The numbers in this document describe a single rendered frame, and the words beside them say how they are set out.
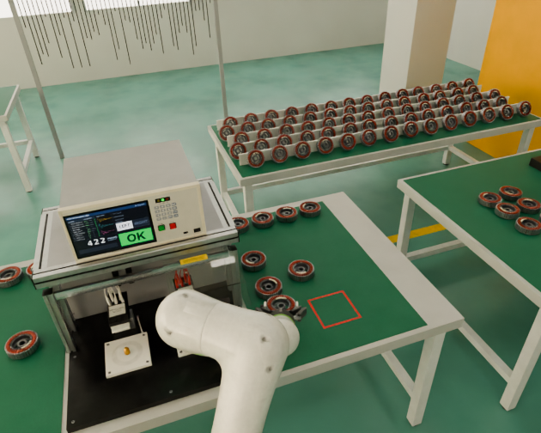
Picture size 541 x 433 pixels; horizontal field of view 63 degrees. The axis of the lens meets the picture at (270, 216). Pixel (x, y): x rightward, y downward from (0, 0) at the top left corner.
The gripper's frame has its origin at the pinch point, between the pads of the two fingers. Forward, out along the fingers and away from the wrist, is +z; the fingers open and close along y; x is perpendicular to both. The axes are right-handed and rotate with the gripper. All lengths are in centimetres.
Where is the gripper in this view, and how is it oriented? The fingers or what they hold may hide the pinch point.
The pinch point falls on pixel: (281, 306)
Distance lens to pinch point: 167.9
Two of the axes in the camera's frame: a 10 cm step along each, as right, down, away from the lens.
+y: 10.0, -0.1, -0.3
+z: 0.3, -0.6, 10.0
